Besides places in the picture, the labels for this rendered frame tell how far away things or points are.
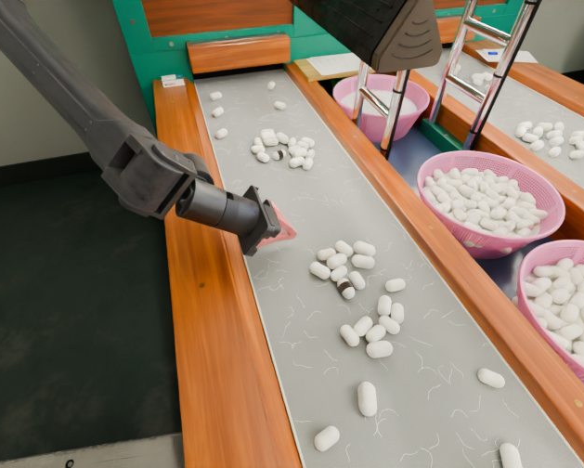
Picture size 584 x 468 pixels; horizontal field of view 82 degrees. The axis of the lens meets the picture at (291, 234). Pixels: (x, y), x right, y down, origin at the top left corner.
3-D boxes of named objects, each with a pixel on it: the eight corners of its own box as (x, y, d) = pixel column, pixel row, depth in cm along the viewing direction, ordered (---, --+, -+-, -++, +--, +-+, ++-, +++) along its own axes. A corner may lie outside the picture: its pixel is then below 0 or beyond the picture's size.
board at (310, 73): (307, 82, 100) (308, 78, 99) (292, 63, 110) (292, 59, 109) (405, 69, 107) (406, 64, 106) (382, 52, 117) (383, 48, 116)
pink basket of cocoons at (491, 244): (495, 297, 60) (522, 265, 53) (381, 216, 74) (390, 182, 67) (560, 229, 71) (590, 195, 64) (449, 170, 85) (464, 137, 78)
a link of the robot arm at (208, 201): (171, 223, 43) (190, 188, 41) (164, 195, 48) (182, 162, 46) (217, 236, 48) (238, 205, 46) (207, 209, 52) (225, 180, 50)
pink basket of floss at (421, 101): (404, 159, 89) (414, 126, 82) (315, 133, 98) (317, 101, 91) (430, 116, 104) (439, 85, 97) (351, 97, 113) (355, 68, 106)
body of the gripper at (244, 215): (261, 187, 54) (221, 170, 50) (279, 230, 48) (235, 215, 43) (240, 214, 57) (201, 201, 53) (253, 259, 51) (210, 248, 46)
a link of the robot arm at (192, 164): (117, 206, 40) (156, 150, 38) (115, 162, 48) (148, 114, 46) (200, 240, 48) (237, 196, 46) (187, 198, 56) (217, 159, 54)
